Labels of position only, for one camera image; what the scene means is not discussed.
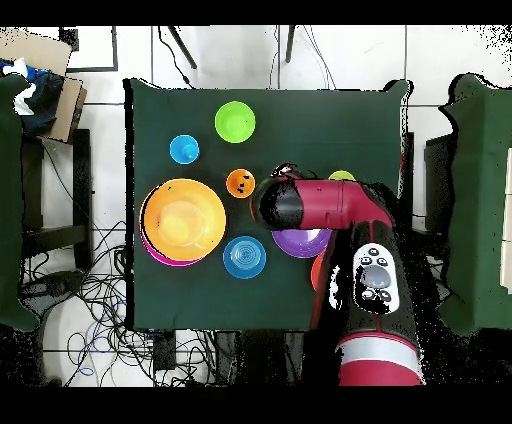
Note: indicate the brown cardboard box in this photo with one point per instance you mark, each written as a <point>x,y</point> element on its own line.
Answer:
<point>40,52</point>

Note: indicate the blue and white clothes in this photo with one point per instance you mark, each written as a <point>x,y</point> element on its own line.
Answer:
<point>40,104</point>

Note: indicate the orange plastic cup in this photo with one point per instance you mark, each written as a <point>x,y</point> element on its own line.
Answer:
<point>240,183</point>

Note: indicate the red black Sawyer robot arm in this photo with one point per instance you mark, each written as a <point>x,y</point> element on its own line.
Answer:
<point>332,204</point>

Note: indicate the red plastic bowl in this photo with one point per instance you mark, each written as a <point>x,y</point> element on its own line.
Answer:
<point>316,272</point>

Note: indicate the small green plastic bowl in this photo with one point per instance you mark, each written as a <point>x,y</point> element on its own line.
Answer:
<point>234,122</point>

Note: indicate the large pink plastic bowl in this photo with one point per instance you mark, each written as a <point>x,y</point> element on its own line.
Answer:
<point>160,258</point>

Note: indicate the pale yellow-green plastic cup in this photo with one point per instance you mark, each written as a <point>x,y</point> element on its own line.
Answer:
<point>340,176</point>

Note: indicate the large orange plastic bowl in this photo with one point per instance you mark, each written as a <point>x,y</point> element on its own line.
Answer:
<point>184,220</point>

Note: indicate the black metal frame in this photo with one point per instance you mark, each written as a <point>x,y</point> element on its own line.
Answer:
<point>114,48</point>

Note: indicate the dark green table cloth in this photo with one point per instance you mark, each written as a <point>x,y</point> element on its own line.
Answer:
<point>320,132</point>

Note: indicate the black wooden stool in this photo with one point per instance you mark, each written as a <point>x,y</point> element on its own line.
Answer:
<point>82,180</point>

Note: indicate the black tripod leg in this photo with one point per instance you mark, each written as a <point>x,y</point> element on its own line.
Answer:
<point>289,44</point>
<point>183,47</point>

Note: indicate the small blue plastic bowl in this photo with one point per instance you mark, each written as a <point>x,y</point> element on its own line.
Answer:
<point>244,257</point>

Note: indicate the purple plastic bowl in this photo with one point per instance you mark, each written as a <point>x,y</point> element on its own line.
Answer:
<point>300,242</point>

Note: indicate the black power strip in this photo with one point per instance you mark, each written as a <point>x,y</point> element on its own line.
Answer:
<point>164,352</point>

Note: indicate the blue plastic cup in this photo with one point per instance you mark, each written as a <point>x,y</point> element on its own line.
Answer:
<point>184,149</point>

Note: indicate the green cloth covered table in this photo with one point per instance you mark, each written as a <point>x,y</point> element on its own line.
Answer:
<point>480,200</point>
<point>10,200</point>

